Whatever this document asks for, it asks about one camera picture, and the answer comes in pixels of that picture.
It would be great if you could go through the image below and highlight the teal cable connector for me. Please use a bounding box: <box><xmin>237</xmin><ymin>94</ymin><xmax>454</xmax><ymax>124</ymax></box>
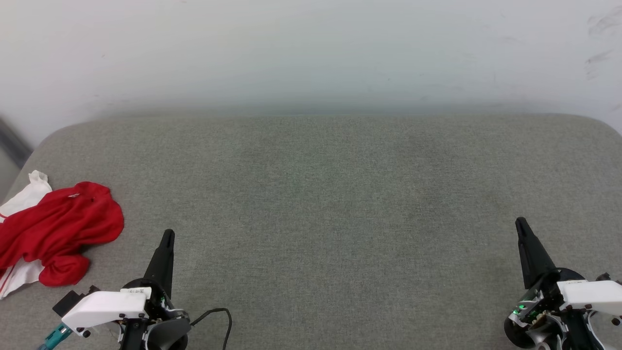
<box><xmin>38</xmin><ymin>323</ymin><xmax>73</xmax><ymax>350</ymax></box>

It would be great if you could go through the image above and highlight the red white basketball jersey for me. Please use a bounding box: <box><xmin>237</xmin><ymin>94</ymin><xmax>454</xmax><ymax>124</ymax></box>
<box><xmin>0</xmin><ymin>170</ymin><xmax>125</xmax><ymax>298</ymax></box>

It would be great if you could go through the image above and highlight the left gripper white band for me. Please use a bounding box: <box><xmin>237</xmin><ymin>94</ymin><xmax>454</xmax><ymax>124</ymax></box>
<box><xmin>61</xmin><ymin>229</ymin><xmax>191</xmax><ymax>337</ymax></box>

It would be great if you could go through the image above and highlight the grey fabric sofa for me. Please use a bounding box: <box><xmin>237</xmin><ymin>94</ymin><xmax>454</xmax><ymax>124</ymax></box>
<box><xmin>0</xmin><ymin>113</ymin><xmax>622</xmax><ymax>350</ymax></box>

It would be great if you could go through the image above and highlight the dark wall baseboard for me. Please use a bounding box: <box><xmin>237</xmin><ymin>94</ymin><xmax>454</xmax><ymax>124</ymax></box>
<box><xmin>0</xmin><ymin>117</ymin><xmax>34</xmax><ymax>169</ymax></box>

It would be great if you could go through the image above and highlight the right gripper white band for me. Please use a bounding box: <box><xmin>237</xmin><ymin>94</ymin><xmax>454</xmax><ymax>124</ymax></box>
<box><xmin>504</xmin><ymin>217</ymin><xmax>622</xmax><ymax>350</ymax></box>

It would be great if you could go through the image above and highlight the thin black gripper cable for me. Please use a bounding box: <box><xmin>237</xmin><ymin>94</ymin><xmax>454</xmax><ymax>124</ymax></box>
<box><xmin>190</xmin><ymin>308</ymin><xmax>233</xmax><ymax>350</ymax></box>

